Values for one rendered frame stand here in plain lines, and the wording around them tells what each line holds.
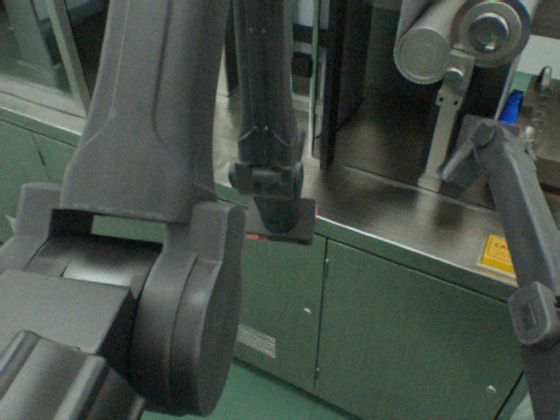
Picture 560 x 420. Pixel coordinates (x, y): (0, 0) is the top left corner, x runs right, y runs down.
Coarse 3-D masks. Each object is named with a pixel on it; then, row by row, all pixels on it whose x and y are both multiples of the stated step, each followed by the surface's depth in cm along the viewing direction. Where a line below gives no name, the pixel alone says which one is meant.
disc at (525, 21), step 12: (468, 0) 96; (480, 0) 95; (492, 0) 94; (504, 0) 93; (516, 0) 92; (456, 12) 98; (492, 12) 95; (516, 12) 93; (456, 24) 99; (528, 24) 93; (456, 36) 101; (528, 36) 94; (456, 48) 102; (516, 48) 97; (504, 60) 99
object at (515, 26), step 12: (468, 12) 97; (480, 12) 96; (504, 12) 94; (468, 24) 98; (516, 24) 94; (516, 36) 95; (468, 48) 101; (504, 48) 97; (480, 60) 101; (492, 60) 100
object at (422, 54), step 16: (448, 0) 115; (464, 0) 117; (432, 16) 108; (448, 16) 108; (416, 32) 105; (432, 32) 103; (448, 32) 104; (400, 48) 108; (416, 48) 106; (432, 48) 105; (448, 48) 103; (400, 64) 110; (416, 64) 109; (432, 64) 107; (416, 80) 110; (432, 80) 109
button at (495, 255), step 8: (488, 240) 100; (496, 240) 100; (504, 240) 100; (488, 248) 98; (496, 248) 98; (504, 248) 98; (488, 256) 97; (496, 256) 97; (504, 256) 97; (488, 264) 98; (496, 264) 97; (504, 264) 96; (512, 272) 96
